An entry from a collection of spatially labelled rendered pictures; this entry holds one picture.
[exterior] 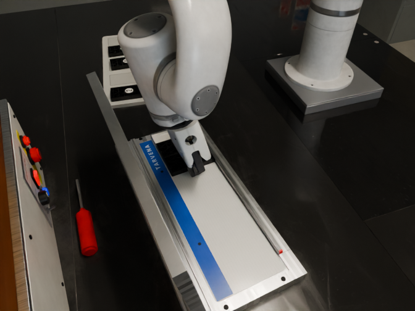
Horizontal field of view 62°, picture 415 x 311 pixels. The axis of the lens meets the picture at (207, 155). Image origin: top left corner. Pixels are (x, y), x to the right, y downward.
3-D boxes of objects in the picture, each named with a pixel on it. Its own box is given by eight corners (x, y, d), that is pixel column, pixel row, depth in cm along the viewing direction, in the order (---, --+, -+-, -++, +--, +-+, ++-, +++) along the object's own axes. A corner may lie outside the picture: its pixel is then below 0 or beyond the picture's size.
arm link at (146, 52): (209, 97, 55) (176, 74, 60) (191, 21, 45) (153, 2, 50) (167, 126, 52) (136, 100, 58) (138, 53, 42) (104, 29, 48)
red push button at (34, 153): (44, 165, 65) (37, 152, 62) (33, 168, 64) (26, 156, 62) (41, 153, 67) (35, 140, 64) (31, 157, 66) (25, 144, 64)
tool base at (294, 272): (304, 279, 59) (309, 269, 56) (192, 335, 52) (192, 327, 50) (197, 126, 87) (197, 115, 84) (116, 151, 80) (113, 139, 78)
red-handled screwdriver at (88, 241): (99, 253, 62) (96, 245, 60) (84, 259, 61) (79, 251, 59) (85, 182, 74) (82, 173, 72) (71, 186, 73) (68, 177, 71)
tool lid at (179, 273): (186, 270, 37) (171, 278, 37) (210, 320, 51) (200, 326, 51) (94, 71, 65) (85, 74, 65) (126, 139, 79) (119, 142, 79)
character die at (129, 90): (148, 96, 94) (148, 93, 93) (112, 102, 92) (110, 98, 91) (146, 86, 97) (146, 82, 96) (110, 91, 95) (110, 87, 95)
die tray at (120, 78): (204, 96, 95) (204, 93, 95) (104, 109, 91) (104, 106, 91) (180, 31, 123) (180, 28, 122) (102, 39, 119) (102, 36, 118)
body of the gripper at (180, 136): (207, 115, 56) (218, 158, 64) (182, 82, 62) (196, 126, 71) (165, 136, 54) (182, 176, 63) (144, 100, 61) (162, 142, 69)
